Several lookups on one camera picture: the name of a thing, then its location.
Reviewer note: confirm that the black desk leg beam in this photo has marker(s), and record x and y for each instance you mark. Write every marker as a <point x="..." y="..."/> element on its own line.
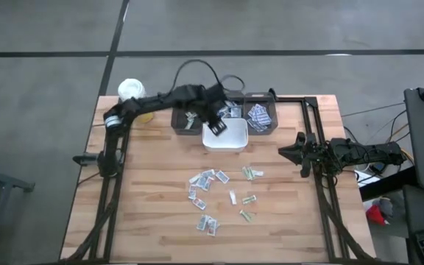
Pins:
<point x="385" y="189"/>

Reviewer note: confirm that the black aluminium table frame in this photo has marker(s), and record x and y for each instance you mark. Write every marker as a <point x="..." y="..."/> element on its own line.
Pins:
<point x="162" y="98"/>

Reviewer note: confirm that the translucent grey plastic bin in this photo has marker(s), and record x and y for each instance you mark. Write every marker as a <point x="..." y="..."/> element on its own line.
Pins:
<point x="179" y="127"/>
<point x="238" y="97"/>
<point x="247" y="99"/>

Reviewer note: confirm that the large blue-striped bandage packet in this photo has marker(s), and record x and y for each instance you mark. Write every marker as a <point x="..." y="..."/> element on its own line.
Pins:
<point x="263" y="114"/>

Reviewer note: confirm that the white blue-text packet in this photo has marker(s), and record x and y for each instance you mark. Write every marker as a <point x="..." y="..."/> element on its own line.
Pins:
<point x="201" y="181"/>
<point x="230" y="114"/>

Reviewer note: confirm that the white paper sheet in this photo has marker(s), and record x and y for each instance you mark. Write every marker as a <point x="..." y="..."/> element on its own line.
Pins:
<point x="364" y="178"/>

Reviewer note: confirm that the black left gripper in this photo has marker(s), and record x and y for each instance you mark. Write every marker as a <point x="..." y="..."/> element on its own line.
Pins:
<point x="210" y="108"/>

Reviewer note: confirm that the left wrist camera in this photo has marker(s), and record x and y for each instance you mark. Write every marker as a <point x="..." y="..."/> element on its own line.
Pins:
<point x="217" y="92"/>

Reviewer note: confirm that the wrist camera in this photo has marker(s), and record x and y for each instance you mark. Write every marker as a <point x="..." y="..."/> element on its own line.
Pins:
<point x="217" y="92"/>
<point x="301" y="139"/>

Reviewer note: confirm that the red cloth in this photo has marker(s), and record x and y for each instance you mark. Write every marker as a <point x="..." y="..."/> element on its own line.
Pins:
<point x="375" y="215"/>

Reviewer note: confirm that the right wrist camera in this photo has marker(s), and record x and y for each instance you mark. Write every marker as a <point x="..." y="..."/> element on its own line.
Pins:
<point x="301" y="139"/>

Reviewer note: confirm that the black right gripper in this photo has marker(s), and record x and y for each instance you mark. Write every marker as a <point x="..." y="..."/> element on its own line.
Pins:
<point x="307" y="154"/>

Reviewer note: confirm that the black frame camera mount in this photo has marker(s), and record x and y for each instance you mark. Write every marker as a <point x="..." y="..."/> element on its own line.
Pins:
<point x="272" y="94"/>

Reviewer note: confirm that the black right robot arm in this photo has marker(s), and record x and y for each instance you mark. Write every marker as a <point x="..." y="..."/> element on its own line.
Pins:
<point x="363" y="152"/>

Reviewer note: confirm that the black power brick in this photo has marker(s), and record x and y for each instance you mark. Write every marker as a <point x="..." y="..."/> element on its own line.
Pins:
<point x="378" y="167"/>

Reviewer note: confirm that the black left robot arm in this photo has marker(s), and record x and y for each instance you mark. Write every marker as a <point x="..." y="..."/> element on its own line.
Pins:
<point x="153" y="103"/>

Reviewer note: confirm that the grey cloth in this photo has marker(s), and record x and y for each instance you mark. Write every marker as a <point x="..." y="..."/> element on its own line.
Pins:
<point x="386" y="206"/>

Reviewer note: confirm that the white plastic bin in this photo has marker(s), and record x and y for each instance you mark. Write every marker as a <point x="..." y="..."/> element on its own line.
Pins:
<point x="234" y="140"/>

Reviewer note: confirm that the yellow Lysol wipes canister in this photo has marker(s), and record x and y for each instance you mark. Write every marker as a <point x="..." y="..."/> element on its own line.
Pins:
<point x="131" y="88"/>

